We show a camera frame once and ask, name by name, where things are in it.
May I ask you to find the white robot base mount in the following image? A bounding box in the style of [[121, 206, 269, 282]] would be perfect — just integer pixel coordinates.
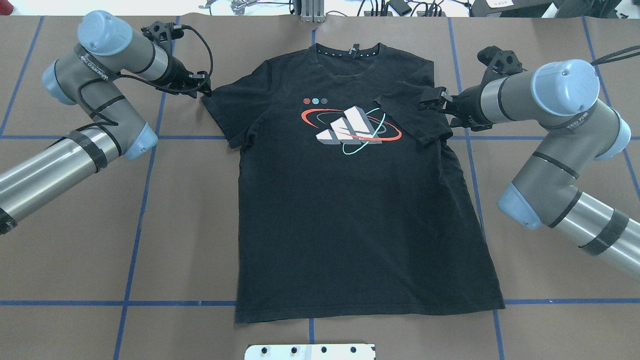
[[244, 343, 377, 360]]

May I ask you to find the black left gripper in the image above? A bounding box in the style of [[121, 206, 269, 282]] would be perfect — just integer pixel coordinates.
[[162, 57, 212, 97]]

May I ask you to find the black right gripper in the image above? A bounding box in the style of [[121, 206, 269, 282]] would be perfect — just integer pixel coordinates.
[[418, 86, 489, 132]]

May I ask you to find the black t-shirt with logo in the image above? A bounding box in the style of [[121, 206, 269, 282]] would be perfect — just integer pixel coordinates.
[[202, 43, 505, 324]]

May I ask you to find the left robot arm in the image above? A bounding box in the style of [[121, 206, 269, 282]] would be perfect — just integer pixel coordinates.
[[0, 10, 213, 235]]

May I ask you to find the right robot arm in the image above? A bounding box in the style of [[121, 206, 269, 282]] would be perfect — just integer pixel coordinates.
[[420, 50, 640, 281]]

